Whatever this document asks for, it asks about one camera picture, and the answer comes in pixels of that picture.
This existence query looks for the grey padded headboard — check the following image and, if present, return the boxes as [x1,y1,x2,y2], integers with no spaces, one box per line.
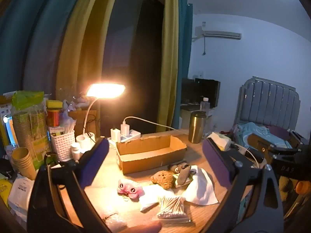
[233,76,302,131]

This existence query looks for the bagged paper cups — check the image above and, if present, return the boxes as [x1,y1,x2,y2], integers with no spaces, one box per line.
[11,91,52,170]

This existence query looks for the white power strip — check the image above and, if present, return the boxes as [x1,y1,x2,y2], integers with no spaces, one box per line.
[107,129,142,144]

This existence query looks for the grey plush toy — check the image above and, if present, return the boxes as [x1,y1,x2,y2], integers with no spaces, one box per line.
[168,161,197,187]

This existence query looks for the red can yellow lid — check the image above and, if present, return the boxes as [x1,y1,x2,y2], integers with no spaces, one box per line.
[46,100,63,127]

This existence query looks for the tissue pack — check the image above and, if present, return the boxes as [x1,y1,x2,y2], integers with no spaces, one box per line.
[206,131,231,151]

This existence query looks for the cardboard box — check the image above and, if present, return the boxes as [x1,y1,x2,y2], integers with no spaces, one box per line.
[116,134,187,175]

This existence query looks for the white paper bag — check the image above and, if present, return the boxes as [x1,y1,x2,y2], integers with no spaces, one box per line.
[7,176,36,221]

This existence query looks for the white cabinet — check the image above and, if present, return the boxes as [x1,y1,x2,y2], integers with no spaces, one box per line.
[180,104,215,129]

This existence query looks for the white plush toy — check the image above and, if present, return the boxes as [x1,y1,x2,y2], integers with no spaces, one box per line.
[62,98,77,111]

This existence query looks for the clear water bottle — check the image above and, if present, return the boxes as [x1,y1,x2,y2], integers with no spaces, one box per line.
[200,97,210,113]

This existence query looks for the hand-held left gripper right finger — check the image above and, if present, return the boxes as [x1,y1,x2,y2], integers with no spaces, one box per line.
[202,138,285,233]

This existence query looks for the black monitor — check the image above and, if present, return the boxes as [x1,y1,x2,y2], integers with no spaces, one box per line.
[182,78,221,108]

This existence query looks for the white woven basket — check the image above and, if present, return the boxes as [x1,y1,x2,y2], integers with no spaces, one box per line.
[50,130,76,162]

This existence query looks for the small clear plastic bag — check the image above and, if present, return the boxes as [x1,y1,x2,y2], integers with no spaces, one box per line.
[104,213,128,227]

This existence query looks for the brown plush toy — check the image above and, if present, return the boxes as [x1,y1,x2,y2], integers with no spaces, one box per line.
[150,170,175,189]

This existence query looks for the blue blanket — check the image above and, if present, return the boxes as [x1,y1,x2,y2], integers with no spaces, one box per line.
[237,122,292,148]

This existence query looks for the yellow curtain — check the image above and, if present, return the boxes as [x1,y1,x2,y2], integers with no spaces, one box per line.
[155,0,180,133]
[56,0,122,102]

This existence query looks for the bag of cotton swabs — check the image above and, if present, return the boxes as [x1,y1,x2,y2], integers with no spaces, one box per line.
[155,195,191,224]

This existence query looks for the steel tumbler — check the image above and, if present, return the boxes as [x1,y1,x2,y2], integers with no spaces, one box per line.
[188,111,207,143]

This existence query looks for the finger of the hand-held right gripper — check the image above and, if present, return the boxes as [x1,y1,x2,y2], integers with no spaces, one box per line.
[264,143,302,156]
[289,129,306,148]

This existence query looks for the stack of paper cups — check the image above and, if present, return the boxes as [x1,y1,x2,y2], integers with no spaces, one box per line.
[11,147,37,180]

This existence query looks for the dark window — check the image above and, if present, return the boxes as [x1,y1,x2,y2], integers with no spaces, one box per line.
[102,0,166,136]

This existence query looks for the white charging cable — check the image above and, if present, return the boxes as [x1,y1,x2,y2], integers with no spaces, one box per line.
[233,143,259,168]
[123,116,176,131]

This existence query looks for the white soft packet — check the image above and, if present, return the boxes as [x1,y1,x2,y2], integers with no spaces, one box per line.
[138,186,175,212]

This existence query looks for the white air conditioner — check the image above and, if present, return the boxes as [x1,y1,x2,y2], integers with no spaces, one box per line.
[194,25,242,40]

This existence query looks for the white cloth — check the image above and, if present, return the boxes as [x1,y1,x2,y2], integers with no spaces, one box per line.
[182,166,219,205]

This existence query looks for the white plastic bag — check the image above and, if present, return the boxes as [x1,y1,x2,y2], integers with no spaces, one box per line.
[59,112,76,134]

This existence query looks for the person's left hand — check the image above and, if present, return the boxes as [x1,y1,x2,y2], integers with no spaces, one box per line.
[126,220,162,233]

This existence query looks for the white pill bottle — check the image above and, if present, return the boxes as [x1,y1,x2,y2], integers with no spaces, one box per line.
[71,143,82,161]

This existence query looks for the white desk lamp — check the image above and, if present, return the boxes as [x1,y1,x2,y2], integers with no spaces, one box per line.
[76,83,126,151]

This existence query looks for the brown cardboard carton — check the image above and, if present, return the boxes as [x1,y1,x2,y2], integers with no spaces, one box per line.
[68,110,101,139]

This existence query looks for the teal curtain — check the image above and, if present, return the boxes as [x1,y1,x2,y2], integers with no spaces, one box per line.
[171,0,193,130]
[0,0,85,95]

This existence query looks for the pink plush toy keychain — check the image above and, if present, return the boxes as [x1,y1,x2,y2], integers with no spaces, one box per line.
[117,178,144,202]

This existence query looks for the yellow bag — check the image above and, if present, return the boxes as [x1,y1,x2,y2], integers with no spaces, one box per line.
[0,178,12,207]

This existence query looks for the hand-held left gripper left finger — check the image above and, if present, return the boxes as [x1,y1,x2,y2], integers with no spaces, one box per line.
[27,137,110,233]

